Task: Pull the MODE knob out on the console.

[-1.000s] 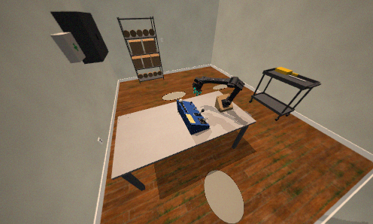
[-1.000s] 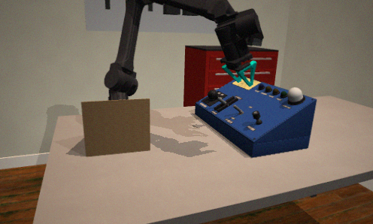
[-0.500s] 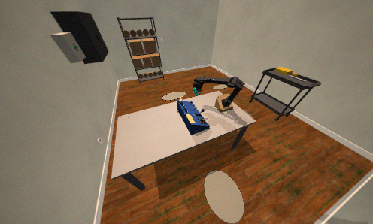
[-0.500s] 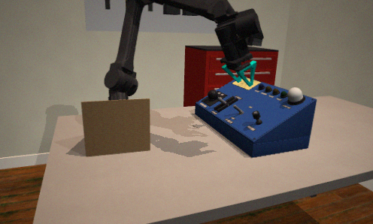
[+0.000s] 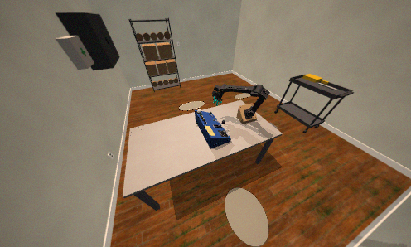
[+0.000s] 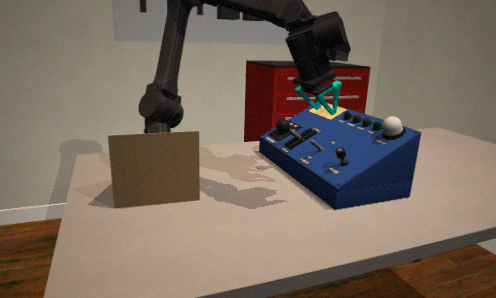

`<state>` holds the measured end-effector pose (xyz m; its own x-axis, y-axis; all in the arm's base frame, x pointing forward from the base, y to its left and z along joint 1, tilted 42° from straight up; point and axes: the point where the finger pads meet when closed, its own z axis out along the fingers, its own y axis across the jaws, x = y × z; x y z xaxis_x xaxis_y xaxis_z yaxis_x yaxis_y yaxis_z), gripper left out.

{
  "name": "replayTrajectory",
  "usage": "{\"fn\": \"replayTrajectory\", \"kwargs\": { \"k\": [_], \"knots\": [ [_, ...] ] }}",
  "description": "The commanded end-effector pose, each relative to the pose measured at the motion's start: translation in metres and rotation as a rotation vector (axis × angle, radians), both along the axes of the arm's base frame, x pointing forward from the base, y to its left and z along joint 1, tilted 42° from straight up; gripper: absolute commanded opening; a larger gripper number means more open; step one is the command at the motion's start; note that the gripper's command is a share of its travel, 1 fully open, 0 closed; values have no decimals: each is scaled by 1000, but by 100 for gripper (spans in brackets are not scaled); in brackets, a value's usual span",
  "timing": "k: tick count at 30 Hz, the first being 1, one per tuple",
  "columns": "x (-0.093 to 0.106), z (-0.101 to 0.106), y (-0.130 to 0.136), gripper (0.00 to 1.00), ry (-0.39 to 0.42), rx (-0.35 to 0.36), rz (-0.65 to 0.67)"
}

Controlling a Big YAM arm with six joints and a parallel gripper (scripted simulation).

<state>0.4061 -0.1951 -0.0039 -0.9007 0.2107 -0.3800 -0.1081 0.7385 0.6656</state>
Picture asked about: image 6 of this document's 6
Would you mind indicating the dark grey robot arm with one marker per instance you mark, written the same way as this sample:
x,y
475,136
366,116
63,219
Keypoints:
x,y
328,33

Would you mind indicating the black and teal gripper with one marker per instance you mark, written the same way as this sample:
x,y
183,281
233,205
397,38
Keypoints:
x,y
310,82

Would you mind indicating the blue control panel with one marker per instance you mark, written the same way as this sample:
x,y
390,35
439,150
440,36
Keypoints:
x,y
380,161

